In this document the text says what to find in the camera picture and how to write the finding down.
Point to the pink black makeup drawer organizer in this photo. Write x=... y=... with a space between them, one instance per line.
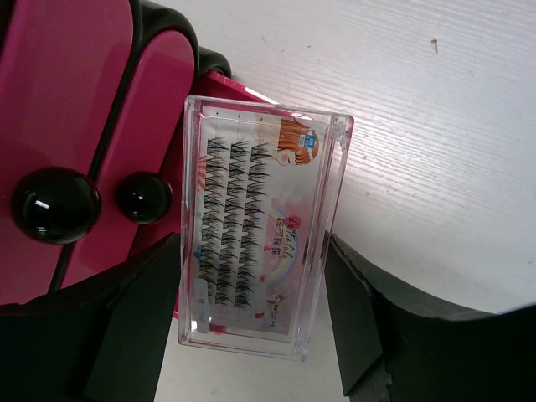
x=92 y=96

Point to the clear false eyelash box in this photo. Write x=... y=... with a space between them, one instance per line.
x=261 y=184

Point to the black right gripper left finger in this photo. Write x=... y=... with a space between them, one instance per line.
x=101 y=339

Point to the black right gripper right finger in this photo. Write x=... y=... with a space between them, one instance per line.
x=395 y=342

